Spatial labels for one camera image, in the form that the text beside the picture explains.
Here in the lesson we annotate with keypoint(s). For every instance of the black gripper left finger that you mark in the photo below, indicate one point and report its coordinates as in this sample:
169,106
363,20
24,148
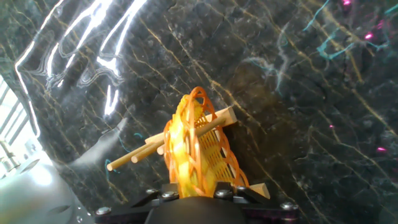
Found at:
168,190

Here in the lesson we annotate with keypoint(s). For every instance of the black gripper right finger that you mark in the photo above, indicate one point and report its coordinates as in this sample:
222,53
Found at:
224,191

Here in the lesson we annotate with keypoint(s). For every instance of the yellow orange woven basket dish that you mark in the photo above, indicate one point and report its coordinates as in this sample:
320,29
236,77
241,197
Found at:
183,149

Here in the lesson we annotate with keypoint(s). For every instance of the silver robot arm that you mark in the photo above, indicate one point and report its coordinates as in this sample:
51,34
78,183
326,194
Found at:
31,193

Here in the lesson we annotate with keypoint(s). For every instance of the wooden peg dish rack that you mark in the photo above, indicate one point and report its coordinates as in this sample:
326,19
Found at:
140,155

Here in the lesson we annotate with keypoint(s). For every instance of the black marble pattern mat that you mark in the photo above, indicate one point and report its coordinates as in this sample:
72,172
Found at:
295,93

